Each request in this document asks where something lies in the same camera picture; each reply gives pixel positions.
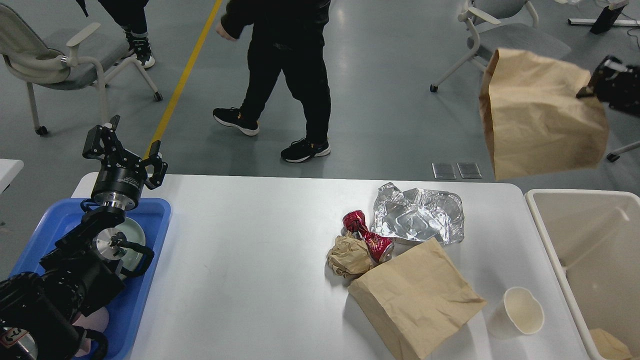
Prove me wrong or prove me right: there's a green plate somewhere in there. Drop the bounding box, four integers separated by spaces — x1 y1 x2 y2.
115 218 146 271

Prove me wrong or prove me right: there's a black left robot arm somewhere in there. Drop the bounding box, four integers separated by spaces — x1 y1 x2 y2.
0 115 168 360

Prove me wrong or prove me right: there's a metal floor socket plate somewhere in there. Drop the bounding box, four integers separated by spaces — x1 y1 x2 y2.
431 162 457 180

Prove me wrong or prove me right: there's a white paper cup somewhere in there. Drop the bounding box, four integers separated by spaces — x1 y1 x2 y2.
486 286 546 339

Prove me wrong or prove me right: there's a beige plastic bin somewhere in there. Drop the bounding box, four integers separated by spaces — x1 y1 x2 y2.
525 189 640 360

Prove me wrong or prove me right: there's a grey chair left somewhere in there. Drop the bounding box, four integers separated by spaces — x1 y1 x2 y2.
0 4 163 136

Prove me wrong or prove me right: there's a person with black sneakers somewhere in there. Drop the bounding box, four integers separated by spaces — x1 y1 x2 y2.
99 0 156 69

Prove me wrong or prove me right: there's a red foil wrapper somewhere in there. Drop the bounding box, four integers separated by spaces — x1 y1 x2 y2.
342 210 394 264

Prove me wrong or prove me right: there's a brown paper bag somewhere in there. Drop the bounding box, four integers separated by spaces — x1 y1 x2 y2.
478 48 610 181
347 239 487 360

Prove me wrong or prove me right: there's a blue plastic tray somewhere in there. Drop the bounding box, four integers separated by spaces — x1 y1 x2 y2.
10 198 171 360

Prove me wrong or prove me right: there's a brown paper ball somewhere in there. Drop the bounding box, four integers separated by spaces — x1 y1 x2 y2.
326 230 376 280

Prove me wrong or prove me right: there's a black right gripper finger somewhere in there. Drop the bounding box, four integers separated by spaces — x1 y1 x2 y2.
576 55 626 100

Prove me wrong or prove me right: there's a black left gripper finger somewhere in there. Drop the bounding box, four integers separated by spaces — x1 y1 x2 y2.
82 114 131 169
140 140 169 190

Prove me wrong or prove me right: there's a brown paper in bin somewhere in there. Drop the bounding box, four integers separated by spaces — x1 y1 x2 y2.
589 328 633 360

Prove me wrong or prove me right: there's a desk foot top right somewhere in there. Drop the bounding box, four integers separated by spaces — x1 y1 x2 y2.
567 0 640 35

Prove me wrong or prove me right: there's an aluminium foil tray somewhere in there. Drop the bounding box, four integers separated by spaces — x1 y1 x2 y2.
371 182 466 245

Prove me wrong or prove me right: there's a pink mug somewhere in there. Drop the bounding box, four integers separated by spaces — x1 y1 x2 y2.
73 306 110 357

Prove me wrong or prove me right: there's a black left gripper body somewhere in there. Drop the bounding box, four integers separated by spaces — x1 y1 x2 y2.
91 162 147 210

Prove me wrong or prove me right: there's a person in black trousers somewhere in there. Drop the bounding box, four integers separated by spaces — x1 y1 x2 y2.
212 0 331 163

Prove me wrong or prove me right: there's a chair leg right edge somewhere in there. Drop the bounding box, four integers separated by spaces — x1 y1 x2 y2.
606 141 640 163

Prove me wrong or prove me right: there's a grey chair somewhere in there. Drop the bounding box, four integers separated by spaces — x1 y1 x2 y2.
0 4 163 136
429 0 571 93

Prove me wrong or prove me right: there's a grey chair right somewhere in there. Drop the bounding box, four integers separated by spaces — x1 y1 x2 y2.
429 0 571 93

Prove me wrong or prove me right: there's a white table corner left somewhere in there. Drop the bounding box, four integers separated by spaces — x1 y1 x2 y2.
0 158 25 194

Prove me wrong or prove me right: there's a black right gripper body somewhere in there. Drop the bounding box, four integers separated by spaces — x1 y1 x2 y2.
599 65 640 117

